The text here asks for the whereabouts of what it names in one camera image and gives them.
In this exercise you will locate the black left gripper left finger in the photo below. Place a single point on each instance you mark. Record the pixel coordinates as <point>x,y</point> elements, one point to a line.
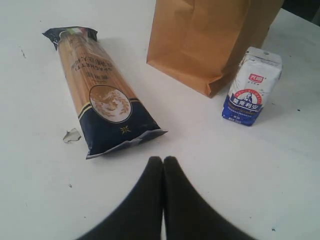
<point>139,216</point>

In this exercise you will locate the spaghetti pack, blue ends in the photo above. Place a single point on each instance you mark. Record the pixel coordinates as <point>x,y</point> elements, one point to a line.
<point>110,114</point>

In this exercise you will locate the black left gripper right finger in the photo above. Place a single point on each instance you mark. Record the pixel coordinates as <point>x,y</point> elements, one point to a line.
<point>187,215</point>

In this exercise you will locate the torn clear plastic scrap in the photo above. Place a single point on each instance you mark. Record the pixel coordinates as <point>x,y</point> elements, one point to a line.
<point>72,135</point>

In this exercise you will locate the brown paper shopping bag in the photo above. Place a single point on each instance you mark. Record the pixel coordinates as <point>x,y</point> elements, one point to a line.
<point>200,43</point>

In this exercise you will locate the small white blue milk carton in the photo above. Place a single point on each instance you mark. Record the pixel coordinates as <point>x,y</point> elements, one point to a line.
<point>258,72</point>

